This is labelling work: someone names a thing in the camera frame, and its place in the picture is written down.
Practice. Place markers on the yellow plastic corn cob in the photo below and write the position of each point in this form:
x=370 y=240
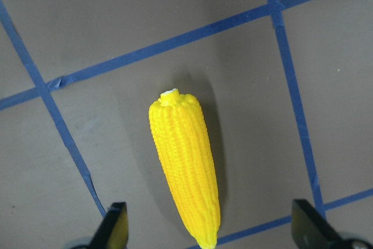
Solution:
x=181 y=139

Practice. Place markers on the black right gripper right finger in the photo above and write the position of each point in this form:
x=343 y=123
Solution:
x=309 y=230

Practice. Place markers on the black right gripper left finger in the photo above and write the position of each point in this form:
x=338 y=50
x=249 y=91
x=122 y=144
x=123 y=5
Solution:
x=113 y=231

